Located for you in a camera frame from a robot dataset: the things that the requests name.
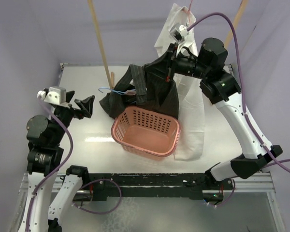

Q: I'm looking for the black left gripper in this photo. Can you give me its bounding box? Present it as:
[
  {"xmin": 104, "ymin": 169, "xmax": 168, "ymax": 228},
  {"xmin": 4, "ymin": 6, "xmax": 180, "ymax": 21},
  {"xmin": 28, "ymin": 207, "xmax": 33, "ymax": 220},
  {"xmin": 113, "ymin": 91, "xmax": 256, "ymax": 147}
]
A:
[{"xmin": 51, "ymin": 90, "xmax": 94, "ymax": 145}]

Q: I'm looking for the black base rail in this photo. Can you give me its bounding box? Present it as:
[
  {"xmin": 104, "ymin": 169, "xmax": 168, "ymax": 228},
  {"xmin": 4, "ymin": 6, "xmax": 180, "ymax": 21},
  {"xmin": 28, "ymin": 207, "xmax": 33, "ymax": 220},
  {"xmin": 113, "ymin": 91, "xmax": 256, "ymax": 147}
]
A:
[{"xmin": 60, "ymin": 171, "xmax": 235, "ymax": 201}]

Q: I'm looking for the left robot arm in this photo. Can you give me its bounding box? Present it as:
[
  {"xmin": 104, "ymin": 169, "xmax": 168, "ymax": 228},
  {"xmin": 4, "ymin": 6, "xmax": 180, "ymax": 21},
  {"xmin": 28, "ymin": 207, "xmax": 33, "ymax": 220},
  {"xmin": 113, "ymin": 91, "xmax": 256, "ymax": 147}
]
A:
[{"xmin": 18, "ymin": 87, "xmax": 95, "ymax": 232}]

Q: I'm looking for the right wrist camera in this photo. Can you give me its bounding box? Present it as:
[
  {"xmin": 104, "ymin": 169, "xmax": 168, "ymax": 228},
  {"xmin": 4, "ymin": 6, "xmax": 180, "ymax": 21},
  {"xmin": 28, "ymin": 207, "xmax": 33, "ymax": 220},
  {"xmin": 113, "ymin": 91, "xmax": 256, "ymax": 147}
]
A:
[{"xmin": 170, "ymin": 24, "xmax": 189, "ymax": 43}]

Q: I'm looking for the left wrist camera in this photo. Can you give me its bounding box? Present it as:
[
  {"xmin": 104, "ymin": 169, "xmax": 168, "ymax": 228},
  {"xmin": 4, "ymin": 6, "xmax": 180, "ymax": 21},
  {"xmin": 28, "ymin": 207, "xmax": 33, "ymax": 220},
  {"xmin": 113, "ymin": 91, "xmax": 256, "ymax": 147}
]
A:
[{"xmin": 37, "ymin": 87, "xmax": 68, "ymax": 106}]

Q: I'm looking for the wooden clothes rack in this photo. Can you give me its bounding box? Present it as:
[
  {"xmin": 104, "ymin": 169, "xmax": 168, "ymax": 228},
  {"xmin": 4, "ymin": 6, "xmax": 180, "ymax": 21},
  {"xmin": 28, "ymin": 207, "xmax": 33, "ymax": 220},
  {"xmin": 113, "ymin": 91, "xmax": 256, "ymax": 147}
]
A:
[{"xmin": 87, "ymin": 0, "xmax": 249, "ymax": 88}]

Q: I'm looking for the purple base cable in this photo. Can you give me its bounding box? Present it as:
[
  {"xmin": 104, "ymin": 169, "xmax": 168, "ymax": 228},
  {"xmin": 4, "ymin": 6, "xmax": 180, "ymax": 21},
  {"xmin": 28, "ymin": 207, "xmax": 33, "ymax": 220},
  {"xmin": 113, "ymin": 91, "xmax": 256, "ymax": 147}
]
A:
[
  {"xmin": 206, "ymin": 178, "xmax": 236, "ymax": 210},
  {"xmin": 71, "ymin": 178, "xmax": 123, "ymax": 215}
]

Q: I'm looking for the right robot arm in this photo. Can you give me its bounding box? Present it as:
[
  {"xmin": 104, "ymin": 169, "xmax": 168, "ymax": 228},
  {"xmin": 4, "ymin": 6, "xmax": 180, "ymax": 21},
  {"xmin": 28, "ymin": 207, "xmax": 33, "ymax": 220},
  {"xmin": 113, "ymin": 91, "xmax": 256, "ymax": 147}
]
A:
[{"xmin": 166, "ymin": 38, "xmax": 283, "ymax": 189}]

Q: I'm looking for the pink plastic basket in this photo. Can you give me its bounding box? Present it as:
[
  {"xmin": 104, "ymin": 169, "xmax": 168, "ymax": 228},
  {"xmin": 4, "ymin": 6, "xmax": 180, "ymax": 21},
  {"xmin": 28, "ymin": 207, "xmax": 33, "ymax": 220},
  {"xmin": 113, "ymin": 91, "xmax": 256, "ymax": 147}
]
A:
[{"xmin": 111, "ymin": 106, "xmax": 181, "ymax": 160}]

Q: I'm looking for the dark pinstriped shirt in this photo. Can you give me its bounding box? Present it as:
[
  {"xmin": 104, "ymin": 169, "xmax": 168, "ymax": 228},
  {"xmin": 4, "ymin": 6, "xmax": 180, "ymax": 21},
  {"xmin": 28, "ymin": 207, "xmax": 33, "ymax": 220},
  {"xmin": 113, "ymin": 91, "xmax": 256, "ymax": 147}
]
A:
[{"xmin": 100, "ymin": 53, "xmax": 179, "ymax": 119}]

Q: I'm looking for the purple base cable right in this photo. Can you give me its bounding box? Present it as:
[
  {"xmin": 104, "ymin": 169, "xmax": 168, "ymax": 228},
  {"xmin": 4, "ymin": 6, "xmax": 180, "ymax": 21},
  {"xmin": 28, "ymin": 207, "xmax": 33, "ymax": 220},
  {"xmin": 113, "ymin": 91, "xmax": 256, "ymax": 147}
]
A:
[{"xmin": 206, "ymin": 178, "xmax": 236, "ymax": 210}]

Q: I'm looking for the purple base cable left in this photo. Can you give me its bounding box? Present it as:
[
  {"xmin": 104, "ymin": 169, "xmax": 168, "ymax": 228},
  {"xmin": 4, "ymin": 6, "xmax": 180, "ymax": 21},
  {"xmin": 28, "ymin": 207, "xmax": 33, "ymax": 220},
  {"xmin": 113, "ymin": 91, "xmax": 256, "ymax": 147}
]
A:
[{"xmin": 71, "ymin": 178, "xmax": 123, "ymax": 215}]

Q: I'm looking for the white shirt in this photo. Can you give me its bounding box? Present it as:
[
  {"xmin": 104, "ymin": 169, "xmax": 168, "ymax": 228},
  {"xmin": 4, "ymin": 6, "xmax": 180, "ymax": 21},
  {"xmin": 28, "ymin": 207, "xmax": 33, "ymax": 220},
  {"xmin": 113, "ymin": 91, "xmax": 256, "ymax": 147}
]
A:
[{"xmin": 154, "ymin": 3, "xmax": 205, "ymax": 161}]

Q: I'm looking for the blue wire hanger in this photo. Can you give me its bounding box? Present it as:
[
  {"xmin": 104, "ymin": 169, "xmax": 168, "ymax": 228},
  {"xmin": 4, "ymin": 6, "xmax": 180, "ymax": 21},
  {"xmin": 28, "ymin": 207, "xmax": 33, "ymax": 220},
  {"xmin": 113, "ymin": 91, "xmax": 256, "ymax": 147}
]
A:
[{"xmin": 98, "ymin": 87, "xmax": 136, "ymax": 96}]

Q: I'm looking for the red wire hanger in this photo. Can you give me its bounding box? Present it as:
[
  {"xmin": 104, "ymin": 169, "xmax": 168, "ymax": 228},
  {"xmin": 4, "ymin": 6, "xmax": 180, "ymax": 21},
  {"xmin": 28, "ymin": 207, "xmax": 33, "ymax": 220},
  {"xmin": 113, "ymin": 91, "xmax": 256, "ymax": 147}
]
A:
[{"xmin": 182, "ymin": 0, "xmax": 193, "ymax": 26}]

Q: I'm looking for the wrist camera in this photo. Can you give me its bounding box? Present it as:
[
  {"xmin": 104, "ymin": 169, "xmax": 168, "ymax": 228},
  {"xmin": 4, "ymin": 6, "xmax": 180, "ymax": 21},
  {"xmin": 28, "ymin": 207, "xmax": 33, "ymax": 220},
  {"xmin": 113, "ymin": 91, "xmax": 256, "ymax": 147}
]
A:
[
  {"xmin": 170, "ymin": 24, "xmax": 189, "ymax": 43},
  {"xmin": 37, "ymin": 87, "xmax": 68, "ymax": 106}
]

